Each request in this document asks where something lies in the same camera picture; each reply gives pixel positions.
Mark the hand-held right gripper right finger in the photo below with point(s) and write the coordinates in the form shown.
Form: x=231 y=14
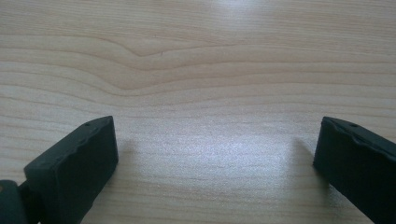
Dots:
x=358 y=165

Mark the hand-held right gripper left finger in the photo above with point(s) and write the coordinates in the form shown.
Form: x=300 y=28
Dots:
x=73 y=168

